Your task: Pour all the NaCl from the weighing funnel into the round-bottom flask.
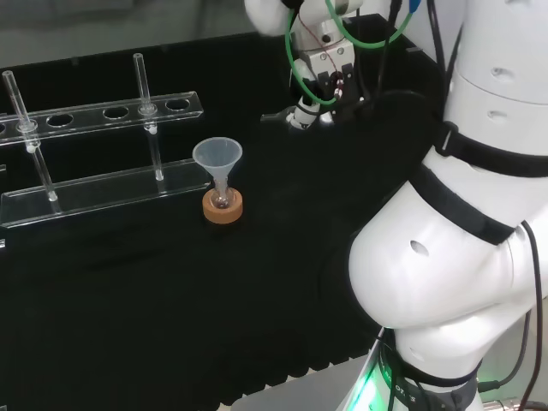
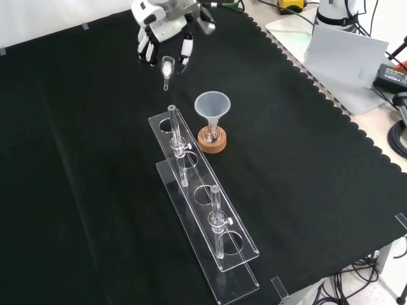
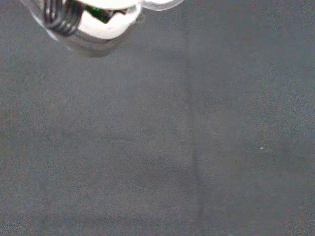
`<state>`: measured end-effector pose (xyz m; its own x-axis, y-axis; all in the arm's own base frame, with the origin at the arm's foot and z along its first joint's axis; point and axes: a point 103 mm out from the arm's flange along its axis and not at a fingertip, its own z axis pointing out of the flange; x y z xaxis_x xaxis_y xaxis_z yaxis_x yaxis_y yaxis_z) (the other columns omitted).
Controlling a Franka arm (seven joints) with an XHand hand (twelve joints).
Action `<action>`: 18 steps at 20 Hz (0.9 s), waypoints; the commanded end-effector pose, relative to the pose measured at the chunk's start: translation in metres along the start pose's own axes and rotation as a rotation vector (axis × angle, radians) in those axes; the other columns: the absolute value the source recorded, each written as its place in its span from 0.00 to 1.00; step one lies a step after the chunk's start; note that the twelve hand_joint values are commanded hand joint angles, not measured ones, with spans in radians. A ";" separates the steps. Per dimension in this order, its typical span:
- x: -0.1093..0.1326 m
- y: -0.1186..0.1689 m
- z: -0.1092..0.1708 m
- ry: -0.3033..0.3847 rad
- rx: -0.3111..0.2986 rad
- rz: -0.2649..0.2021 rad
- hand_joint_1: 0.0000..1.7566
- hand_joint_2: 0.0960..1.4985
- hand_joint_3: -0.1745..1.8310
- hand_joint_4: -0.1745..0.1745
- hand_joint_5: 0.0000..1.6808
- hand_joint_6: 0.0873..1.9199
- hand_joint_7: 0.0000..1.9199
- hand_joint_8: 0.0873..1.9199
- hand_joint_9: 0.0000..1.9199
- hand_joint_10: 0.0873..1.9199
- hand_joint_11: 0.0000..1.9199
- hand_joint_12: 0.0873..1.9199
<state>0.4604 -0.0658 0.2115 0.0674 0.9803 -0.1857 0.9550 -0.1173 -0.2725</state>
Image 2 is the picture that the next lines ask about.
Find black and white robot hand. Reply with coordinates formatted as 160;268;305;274
131;0;195;67

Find translucent plastic funnel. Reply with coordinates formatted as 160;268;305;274
194;91;231;134

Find round-bottom glass flask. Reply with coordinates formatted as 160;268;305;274
205;124;222;144

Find clear acrylic funnel stand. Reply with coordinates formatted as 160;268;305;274
148;104;260;302

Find yellow stop button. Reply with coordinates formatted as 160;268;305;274
276;0;308;15

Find black bench cloth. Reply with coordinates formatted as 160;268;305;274
0;8;407;305

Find grey paper card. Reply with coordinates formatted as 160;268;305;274
303;24;390;90

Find black power adapter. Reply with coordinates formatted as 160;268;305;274
371;63;407;93

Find black tripod leg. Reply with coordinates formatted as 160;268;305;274
386;34;407;61

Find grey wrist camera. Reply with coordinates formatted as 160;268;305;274
194;9;217;36

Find green cable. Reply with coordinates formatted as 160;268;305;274
208;0;244;9

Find cork ring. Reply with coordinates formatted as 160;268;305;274
197;126;228;154

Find black and grey clamp handle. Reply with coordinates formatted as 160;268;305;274
392;93;407;128

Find coiled black cable bundle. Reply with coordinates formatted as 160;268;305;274
387;120;407;156

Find black floor cables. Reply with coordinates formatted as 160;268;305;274
313;250;407;305

